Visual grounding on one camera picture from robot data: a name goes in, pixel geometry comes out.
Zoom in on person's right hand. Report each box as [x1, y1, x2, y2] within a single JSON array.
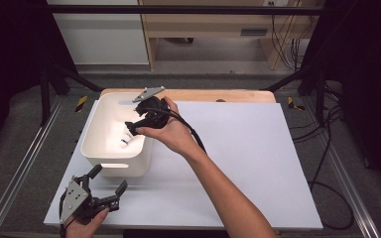
[[135, 95, 206, 162]]

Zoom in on yellow black floor tape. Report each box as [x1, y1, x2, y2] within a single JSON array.
[[74, 95, 89, 113], [287, 96, 307, 112]]

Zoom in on aluminium floor rail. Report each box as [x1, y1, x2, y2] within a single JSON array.
[[301, 98, 381, 238], [0, 98, 64, 238]]

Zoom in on black metal stand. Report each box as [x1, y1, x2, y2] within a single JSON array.
[[260, 63, 327, 124], [39, 61, 104, 127]]

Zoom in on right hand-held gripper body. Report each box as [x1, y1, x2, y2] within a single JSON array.
[[132, 85, 172, 131]]

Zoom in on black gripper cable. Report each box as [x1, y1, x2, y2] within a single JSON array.
[[58, 191, 69, 238], [143, 107, 355, 231]]

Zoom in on white cabinet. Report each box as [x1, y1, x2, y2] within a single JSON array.
[[45, 0, 150, 66]]

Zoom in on wooden desk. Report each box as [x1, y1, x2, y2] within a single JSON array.
[[138, 0, 325, 71]]

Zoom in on black horizontal frame bar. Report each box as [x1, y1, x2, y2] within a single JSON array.
[[26, 4, 342, 16]]

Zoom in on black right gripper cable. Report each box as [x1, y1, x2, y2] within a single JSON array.
[[143, 107, 355, 231]]

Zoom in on black curtain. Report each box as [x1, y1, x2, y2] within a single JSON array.
[[301, 0, 381, 193], [0, 0, 77, 164]]

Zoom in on white table board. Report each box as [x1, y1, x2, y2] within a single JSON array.
[[43, 100, 324, 231]]

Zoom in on white plastic storage bin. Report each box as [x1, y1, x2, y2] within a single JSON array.
[[80, 92, 156, 179]]

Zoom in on black floor cable bundle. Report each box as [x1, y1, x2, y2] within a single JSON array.
[[292, 84, 345, 181]]

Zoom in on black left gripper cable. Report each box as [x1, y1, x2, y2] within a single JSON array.
[[58, 191, 69, 238]]

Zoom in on hanging black desk cables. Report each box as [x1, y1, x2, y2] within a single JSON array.
[[270, 14, 313, 71]]

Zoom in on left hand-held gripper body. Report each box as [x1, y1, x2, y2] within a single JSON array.
[[58, 176, 120, 227]]

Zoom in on person's left hand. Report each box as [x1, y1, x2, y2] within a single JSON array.
[[64, 207, 111, 238]]

